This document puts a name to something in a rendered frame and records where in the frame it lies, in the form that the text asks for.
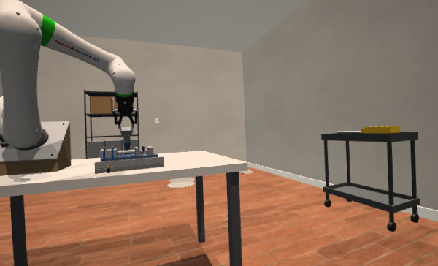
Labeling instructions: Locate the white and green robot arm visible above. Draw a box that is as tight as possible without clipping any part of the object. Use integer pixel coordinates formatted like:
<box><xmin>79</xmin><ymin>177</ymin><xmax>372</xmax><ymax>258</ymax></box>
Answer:
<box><xmin>0</xmin><ymin>0</ymin><xmax>136</xmax><ymax>151</ymax></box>

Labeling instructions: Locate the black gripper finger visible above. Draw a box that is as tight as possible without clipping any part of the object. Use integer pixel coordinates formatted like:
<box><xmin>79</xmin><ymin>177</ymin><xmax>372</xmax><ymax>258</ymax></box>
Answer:
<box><xmin>127</xmin><ymin>109</ymin><xmax>138</xmax><ymax>133</ymax></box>
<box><xmin>112</xmin><ymin>109</ymin><xmax>124</xmax><ymax>134</ymax></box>

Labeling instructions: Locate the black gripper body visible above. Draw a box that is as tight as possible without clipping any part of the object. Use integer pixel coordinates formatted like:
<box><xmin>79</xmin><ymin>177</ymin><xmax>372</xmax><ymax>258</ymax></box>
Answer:
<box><xmin>118</xmin><ymin>104</ymin><xmax>134</xmax><ymax>115</ymax></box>

